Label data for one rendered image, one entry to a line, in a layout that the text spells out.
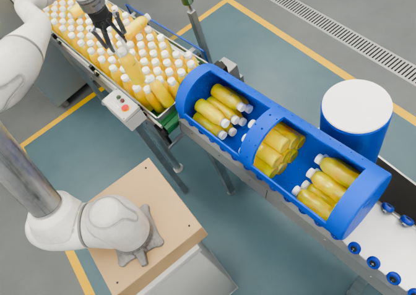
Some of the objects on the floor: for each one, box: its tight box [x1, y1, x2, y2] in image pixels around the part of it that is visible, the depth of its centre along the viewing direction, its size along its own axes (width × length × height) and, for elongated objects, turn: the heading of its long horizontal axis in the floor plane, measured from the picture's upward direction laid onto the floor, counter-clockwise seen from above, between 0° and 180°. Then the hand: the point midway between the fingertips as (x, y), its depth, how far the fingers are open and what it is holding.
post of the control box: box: [134, 124, 189, 194], centre depth 223 cm, size 4×4×100 cm
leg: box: [347, 275, 368, 295], centre depth 178 cm, size 6×6×63 cm
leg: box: [206, 151, 235, 195], centre depth 229 cm, size 6×6×63 cm
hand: (119, 47), depth 144 cm, fingers closed on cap, 4 cm apart
